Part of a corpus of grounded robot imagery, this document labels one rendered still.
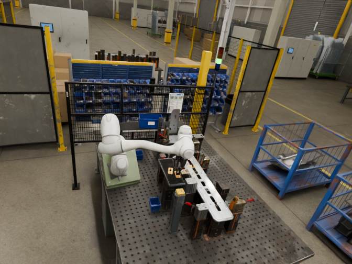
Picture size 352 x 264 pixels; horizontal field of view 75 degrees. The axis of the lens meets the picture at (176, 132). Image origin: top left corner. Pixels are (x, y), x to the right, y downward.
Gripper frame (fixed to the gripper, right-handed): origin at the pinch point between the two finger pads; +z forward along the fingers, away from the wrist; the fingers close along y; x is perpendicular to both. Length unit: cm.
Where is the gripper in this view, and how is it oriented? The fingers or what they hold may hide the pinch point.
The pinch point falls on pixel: (178, 170)
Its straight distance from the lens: 193.1
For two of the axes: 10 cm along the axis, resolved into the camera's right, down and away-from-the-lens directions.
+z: -1.4, 8.8, 4.6
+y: 9.7, 0.3, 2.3
